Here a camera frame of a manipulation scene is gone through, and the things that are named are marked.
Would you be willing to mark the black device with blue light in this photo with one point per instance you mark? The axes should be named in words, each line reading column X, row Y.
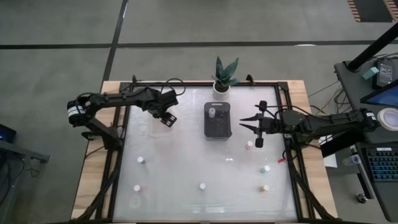
column 7, row 133

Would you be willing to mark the snake plant in white pot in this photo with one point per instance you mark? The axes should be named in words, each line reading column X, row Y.
column 217, row 95

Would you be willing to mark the clear round plastic container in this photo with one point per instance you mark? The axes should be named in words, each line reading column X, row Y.
column 135, row 201

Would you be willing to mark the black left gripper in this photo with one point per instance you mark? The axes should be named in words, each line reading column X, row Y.
column 158, row 101

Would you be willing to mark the black camera clamp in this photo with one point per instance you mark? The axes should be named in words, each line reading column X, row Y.
column 91, row 134

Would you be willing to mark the pink white-capped pill bottle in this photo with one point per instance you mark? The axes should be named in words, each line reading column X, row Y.
column 249, row 144

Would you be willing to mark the teal block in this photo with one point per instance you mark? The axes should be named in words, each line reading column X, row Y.
column 370, row 73

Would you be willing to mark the white paper sheet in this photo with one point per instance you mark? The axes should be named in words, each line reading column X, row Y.
column 330, row 160

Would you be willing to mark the orange white-capped pill bottle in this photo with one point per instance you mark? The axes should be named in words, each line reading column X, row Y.
column 265, row 188

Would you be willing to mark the red white-capped pill bottle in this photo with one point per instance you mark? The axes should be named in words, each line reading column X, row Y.
column 137, row 188

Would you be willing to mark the dark gray plastic bin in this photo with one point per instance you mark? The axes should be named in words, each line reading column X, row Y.
column 217, row 127

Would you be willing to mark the gray equipment cart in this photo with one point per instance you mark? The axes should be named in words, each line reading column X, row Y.
column 351, row 93

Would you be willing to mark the white tape roll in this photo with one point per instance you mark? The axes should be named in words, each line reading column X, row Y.
column 380, row 118

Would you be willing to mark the black backlit keyboard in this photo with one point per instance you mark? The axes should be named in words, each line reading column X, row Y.
column 384, row 165

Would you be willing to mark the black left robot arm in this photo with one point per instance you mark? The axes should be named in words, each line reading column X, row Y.
column 118, row 98

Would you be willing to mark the small white-capped pill bottle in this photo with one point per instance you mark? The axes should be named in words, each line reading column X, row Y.
column 202, row 186

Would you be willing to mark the black metal pole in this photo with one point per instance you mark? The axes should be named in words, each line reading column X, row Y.
column 373, row 48

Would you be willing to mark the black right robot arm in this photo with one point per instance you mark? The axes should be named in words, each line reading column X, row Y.
column 326, row 121

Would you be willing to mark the black aluminium table frame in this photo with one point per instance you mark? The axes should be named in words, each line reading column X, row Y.
column 267, row 84

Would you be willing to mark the small black frame clamp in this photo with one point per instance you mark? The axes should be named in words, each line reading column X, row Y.
column 134, row 79
column 250, row 79

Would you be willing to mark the green white-capped pill bottle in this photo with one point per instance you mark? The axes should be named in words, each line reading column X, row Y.
column 266, row 168

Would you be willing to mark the caster wheel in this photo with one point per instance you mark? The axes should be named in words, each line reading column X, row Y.
column 361, row 198

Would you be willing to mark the monitor with blue screen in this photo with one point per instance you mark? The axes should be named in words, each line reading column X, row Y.
column 388, row 98

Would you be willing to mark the gray metal stand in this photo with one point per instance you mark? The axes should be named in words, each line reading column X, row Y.
column 18, row 152

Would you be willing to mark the large white-capped pill bottle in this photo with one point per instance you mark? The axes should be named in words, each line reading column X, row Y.
column 212, row 112

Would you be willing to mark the dark rug with striped edge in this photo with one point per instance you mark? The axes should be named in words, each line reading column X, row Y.
column 373, row 11

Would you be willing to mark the clear plastic bottle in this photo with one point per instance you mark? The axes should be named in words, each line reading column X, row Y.
column 353, row 160

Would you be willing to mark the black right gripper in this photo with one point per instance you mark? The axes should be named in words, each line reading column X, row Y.
column 270, row 124

